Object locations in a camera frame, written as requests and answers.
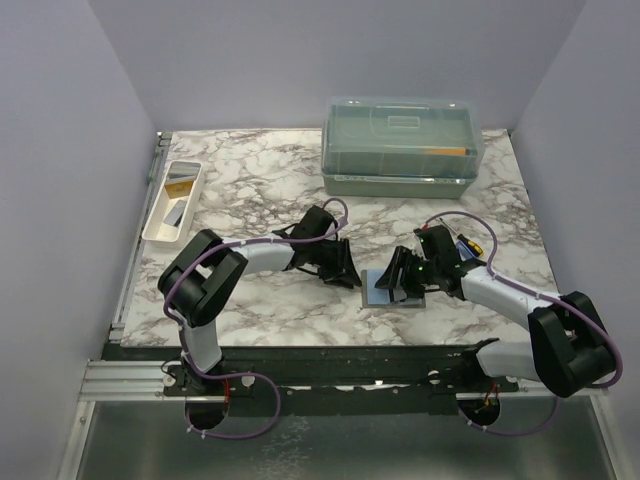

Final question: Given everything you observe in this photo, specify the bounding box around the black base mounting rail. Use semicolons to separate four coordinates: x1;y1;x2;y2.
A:
101;343;519;416

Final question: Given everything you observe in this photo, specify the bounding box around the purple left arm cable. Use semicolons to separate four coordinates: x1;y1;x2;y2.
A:
163;198;350;441

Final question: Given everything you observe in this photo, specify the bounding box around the grey credit card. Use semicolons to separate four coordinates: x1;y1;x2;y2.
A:
163;200;187;227

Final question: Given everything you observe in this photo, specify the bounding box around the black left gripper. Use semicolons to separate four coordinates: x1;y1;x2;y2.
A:
308;238;362;289

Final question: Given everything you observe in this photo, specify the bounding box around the clear lidded storage box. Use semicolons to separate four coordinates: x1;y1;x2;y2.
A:
321;96;485;199

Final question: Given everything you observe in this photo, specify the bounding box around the white plastic card tray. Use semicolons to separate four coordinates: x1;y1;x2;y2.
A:
142;160;204;249

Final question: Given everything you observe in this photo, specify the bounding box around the grey leather card holder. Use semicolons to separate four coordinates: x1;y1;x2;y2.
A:
361;269;426;309

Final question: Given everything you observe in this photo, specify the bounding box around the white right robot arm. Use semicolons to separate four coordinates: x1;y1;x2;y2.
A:
375;225;622;398

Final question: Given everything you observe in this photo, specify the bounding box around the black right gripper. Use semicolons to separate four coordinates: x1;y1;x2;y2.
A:
377;245;441;299

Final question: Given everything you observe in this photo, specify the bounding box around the yellow blue tool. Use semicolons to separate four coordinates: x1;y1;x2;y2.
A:
439;218;484;260

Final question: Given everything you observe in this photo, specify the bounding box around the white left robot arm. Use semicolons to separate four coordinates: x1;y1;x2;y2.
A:
157;198;362;395

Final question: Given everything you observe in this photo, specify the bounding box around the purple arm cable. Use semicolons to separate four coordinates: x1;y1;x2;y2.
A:
163;198;350;441
419;210;626;436

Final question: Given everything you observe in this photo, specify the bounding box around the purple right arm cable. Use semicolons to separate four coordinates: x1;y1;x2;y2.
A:
419;210;626;436

